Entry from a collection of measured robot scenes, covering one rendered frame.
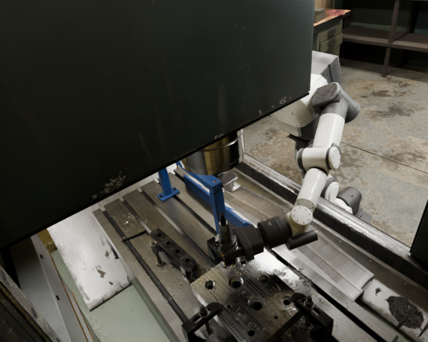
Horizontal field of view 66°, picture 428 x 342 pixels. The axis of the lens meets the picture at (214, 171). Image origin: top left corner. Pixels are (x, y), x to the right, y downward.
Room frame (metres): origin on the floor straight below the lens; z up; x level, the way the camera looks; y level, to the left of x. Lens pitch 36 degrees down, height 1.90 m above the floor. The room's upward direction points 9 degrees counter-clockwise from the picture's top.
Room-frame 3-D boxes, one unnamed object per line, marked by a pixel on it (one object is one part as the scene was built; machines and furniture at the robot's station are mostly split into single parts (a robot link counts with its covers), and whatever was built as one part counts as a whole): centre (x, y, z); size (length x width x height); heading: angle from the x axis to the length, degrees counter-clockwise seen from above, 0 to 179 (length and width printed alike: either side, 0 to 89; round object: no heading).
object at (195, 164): (0.66, 0.00, 1.52); 0.16 x 0.16 x 0.12
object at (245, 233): (0.68, -0.10, 1.12); 0.13 x 0.12 x 0.10; 13
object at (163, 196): (1.23, 0.23, 1.05); 0.10 x 0.05 x 0.30; 122
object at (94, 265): (1.21, 0.34, 0.75); 0.89 x 0.70 x 0.26; 122
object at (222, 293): (0.59, -0.04, 0.96); 0.29 x 0.23 x 0.05; 32
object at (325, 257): (1.04, -0.24, 0.70); 0.90 x 0.30 x 0.16; 32
